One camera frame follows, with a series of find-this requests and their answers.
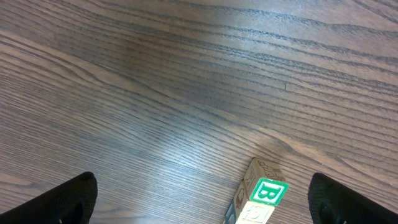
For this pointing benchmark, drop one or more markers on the plain wooden picture block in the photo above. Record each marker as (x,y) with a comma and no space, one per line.
(265,182)

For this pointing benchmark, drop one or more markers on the yellow-topped wooden block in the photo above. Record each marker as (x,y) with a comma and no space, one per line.
(248,212)

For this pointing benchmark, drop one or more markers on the wooden block letter E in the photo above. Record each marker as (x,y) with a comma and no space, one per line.
(230,215)

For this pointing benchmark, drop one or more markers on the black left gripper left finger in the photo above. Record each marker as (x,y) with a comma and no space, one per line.
(72,202)

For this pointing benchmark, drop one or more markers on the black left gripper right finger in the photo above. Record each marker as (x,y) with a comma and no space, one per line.
(331,202)

